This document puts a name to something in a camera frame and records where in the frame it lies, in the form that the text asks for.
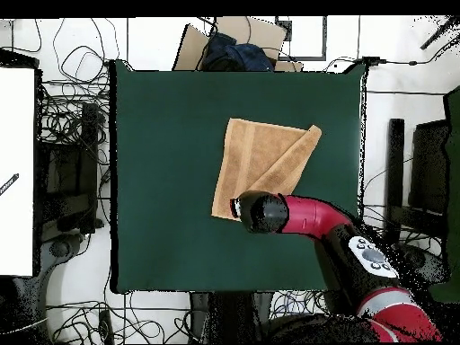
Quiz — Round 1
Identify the brown cardboard box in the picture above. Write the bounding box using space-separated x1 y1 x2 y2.
172 15 305 73

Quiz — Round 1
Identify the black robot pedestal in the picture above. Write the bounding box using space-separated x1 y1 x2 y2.
189 291 274 344

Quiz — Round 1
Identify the grey office chair base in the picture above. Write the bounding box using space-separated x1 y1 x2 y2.
39 231 91 285
394 243 451 288

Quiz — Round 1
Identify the dark green table cloth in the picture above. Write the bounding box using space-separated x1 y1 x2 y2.
109 58 368 295

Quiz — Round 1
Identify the green cloth over furniture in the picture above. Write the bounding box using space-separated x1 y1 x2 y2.
425 84 460 304

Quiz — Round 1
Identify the tan terry towel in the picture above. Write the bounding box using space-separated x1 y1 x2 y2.
210 117 323 222

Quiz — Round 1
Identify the white desk top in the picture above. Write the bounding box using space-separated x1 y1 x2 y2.
0 66 36 277

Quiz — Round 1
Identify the black tripod leg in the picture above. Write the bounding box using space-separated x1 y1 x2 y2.
419 15 460 50

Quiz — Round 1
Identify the dark blue garment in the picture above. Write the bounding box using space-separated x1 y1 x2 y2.
199 31 275 72

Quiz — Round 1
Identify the black cable tangle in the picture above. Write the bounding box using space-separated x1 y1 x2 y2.
46 299 191 344
39 17 112 166

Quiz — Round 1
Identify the black power strip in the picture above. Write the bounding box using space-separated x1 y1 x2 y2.
97 309 115 345

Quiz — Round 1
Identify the black strip with white marks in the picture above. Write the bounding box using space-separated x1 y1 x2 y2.
0 172 20 197

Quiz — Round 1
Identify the black chair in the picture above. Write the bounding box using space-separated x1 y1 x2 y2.
383 118 450 246
37 102 106 234

